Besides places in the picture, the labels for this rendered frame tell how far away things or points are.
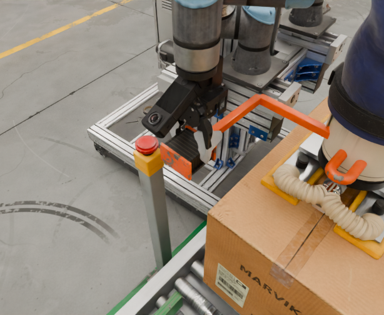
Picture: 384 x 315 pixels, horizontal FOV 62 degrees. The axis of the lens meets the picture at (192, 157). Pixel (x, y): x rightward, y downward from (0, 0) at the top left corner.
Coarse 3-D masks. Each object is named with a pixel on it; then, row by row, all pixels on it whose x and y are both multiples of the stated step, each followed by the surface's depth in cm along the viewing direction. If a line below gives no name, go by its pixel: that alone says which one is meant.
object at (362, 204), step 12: (360, 192) 74; (372, 192) 73; (360, 204) 71; (372, 204) 71; (360, 216) 69; (336, 228) 68; (348, 240) 67; (360, 240) 66; (372, 240) 66; (372, 252) 64
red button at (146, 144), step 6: (138, 138) 96; (144, 138) 95; (150, 138) 95; (138, 144) 94; (144, 144) 94; (150, 144) 94; (156, 144) 94; (138, 150) 93; (144, 150) 93; (150, 150) 93
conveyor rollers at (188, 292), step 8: (192, 264) 120; (200, 264) 120; (200, 272) 118; (176, 280) 116; (184, 280) 116; (176, 288) 115; (184, 288) 114; (192, 288) 114; (184, 296) 113; (192, 296) 112; (200, 296) 112; (160, 304) 110; (192, 304) 112; (200, 304) 110; (208, 304) 110; (176, 312) 108; (200, 312) 110; (208, 312) 108; (216, 312) 108
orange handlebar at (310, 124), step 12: (252, 96) 79; (264, 96) 79; (240, 108) 76; (252, 108) 78; (276, 108) 77; (288, 108) 76; (228, 120) 73; (300, 120) 74; (312, 120) 73; (324, 132) 71; (336, 156) 65; (336, 168) 64; (360, 168) 63; (336, 180) 62; (348, 180) 61
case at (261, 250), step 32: (256, 192) 76; (352, 192) 76; (224, 224) 70; (256, 224) 70; (288, 224) 70; (320, 224) 70; (224, 256) 80; (256, 256) 68; (288, 256) 65; (320, 256) 65; (352, 256) 65; (224, 288) 92; (256, 288) 77; (288, 288) 66; (320, 288) 61; (352, 288) 61
